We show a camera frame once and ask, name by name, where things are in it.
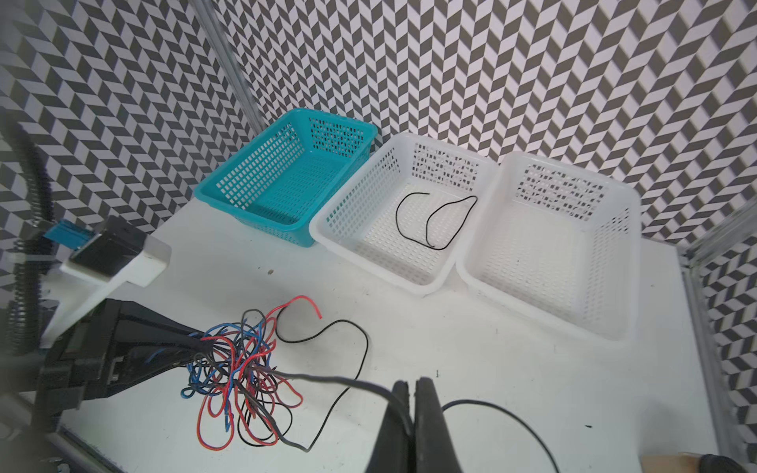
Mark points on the aluminium corner post right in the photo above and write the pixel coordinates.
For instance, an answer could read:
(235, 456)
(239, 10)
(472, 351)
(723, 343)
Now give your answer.
(719, 274)

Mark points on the white plastic basket right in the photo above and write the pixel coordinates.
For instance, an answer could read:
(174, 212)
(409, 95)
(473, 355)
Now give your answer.
(560, 246)

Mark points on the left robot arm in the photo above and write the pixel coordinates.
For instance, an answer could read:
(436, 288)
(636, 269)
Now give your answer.
(32, 323)

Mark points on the white plastic basket middle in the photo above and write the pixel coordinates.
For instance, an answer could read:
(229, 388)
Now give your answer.
(403, 215)

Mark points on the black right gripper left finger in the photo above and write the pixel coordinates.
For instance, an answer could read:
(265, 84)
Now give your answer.
(393, 446)

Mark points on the white plastic basket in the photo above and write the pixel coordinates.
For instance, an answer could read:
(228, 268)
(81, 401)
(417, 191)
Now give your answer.
(560, 246)
(403, 215)

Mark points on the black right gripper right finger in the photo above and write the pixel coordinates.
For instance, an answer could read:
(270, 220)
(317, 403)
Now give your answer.
(434, 450)

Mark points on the teal plastic basket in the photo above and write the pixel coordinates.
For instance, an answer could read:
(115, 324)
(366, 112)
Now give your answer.
(278, 182)

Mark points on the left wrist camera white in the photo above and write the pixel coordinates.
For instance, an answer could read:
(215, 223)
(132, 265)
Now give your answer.
(113, 254)

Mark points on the aluminium corner post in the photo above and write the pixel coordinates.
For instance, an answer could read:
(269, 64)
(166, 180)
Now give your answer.
(719, 274)
(206, 15)

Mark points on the aluminium corner post left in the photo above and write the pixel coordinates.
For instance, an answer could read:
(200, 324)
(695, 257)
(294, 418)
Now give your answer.
(206, 15)

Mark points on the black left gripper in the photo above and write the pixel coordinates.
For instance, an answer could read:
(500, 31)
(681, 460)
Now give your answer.
(111, 350)

